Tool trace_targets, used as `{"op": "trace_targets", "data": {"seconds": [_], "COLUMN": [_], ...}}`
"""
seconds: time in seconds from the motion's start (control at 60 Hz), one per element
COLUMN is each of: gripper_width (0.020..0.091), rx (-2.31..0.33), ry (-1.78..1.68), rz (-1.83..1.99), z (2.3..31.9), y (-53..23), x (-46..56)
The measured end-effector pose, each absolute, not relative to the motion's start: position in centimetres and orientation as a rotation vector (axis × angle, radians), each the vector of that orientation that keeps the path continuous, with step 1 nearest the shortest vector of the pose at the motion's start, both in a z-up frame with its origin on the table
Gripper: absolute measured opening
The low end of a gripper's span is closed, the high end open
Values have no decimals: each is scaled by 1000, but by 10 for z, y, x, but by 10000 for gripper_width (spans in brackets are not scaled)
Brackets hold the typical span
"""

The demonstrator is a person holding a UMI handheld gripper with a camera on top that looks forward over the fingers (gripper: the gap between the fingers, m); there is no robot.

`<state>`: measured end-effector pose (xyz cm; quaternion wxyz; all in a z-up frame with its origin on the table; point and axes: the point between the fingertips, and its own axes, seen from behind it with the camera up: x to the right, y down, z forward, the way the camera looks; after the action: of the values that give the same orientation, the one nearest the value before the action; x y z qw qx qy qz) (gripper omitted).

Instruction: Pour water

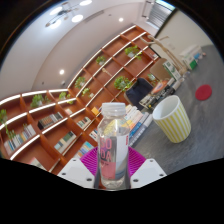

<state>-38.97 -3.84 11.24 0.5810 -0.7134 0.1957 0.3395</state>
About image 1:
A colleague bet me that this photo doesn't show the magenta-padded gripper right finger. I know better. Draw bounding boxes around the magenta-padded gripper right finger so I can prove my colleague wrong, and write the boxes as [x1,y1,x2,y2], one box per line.
[127,146,167,189]

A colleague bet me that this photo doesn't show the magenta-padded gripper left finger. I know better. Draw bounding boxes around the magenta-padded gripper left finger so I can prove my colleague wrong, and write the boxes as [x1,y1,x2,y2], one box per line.
[57,146,101,190]

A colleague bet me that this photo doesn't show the clear plastic water bottle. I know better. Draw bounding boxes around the clear plastic water bottle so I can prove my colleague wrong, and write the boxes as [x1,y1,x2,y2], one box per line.
[97,102,130,190]

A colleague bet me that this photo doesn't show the orange wooden shelf unit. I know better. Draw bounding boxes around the orange wooden shelf unit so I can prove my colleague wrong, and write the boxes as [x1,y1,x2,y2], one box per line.
[0,24,161,173]

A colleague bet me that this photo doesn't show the stack of colourful books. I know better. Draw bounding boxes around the stack of colourful books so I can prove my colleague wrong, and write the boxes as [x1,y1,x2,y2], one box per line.
[124,103,154,148]

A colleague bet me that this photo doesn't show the yellow striped white cup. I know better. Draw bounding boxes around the yellow striped white cup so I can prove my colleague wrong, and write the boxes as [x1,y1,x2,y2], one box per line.
[152,94,192,144]

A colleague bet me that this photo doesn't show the stack of dark books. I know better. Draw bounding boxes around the stack of dark books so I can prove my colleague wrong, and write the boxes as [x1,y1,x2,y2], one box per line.
[138,78,183,111]

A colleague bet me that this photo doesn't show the dark blue office chair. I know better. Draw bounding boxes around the dark blue office chair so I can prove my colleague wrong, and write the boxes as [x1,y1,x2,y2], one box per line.
[124,77,155,111]

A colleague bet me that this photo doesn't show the flat round red coaster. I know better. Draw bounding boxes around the flat round red coaster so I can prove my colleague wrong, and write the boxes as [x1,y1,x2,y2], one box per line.
[194,84,213,101]

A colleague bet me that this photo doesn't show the brown chair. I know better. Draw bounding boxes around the brown chair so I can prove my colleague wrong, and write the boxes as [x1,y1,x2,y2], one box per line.
[148,58,169,81]

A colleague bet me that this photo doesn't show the tall green white carton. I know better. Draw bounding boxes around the tall green white carton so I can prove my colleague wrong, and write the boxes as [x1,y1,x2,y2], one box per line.
[162,60,182,81]

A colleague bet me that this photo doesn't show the small green white box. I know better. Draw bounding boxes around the small green white box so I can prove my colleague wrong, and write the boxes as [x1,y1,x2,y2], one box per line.
[186,54,200,71]

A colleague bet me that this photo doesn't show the wooden artist mannequin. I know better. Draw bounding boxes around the wooden artist mannequin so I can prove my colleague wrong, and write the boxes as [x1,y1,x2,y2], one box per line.
[139,34,188,76]

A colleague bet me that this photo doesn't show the branched ceiling light fixture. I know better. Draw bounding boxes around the branched ceiling light fixture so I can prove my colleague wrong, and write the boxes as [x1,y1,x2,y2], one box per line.
[44,0,93,29]

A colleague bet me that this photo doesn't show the grey window curtain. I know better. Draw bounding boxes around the grey window curtain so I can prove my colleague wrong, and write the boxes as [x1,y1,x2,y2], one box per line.
[143,0,176,29]

